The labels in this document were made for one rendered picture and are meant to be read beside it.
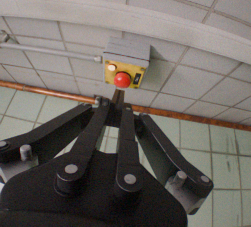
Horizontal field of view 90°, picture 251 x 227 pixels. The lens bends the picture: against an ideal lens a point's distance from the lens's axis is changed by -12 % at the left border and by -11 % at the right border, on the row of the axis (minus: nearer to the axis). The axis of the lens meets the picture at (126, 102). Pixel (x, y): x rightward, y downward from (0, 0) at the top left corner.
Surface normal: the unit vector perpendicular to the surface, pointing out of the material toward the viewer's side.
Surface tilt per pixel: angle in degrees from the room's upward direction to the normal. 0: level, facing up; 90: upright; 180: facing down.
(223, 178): 90
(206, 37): 90
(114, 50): 90
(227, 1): 90
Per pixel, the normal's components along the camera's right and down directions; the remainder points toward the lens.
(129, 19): -0.14, 0.88
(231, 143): 0.12, -0.43
